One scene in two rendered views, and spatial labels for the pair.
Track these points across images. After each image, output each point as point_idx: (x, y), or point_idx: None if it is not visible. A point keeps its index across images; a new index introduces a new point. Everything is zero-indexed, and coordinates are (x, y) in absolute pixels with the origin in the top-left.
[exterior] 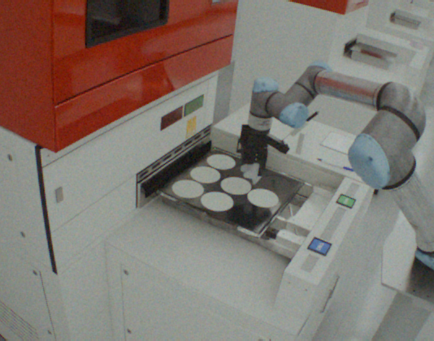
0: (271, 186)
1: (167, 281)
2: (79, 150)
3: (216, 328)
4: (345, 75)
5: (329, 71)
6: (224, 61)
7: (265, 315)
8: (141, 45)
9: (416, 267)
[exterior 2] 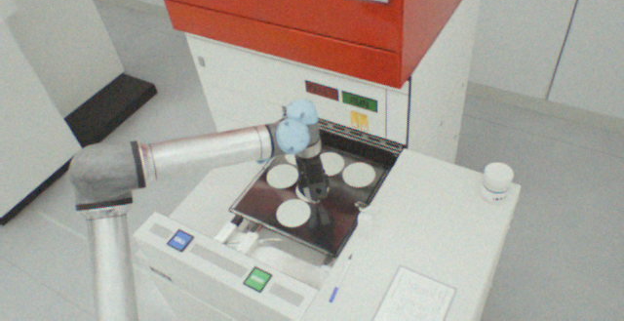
0: (317, 220)
1: None
2: (214, 45)
3: None
4: (218, 133)
5: (253, 128)
6: (380, 77)
7: None
8: None
9: None
